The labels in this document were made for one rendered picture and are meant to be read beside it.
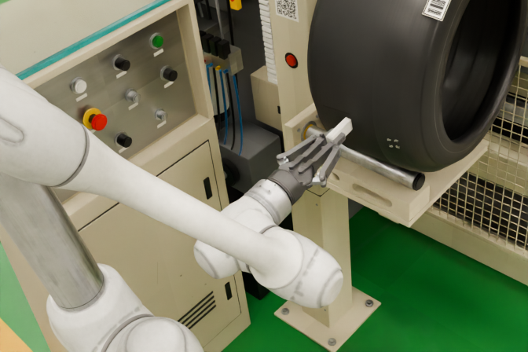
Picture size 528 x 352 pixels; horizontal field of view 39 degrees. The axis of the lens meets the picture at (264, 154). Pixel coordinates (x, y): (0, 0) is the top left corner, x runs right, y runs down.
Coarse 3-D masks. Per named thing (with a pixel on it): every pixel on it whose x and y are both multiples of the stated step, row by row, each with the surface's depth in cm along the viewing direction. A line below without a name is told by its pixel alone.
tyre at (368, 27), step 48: (336, 0) 149; (384, 0) 143; (480, 0) 185; (336, 48) 150; (384, 48) 143; (432, 48) 141; (480, 48) 189; (336, 96) 155; (384, 96) 146; (432, 96) 146; (480, 96) 187; (384, 144) 156; (432, 144) 154
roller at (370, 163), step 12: (312, 132) 190; (324, 132) 189; (348, 156) 183; (360, 156) 181; (372, 168) 179; (384, 168) 177; (396, 168) 175; (396, 180) 175; (408, 180) 173; (420, 180) 173
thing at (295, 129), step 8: (312, 104) 194; (304, 112) 192; (312, 112) 192; (296, 120) 189; (304, 120) 190; (312, 120) 193; (320, 120) 196; (288, 128) 188; (296, 128) 189; (304, 128) 191; (288, 136) 190; (296, 136) 190; (288, 144) 192; (296, 144) 191
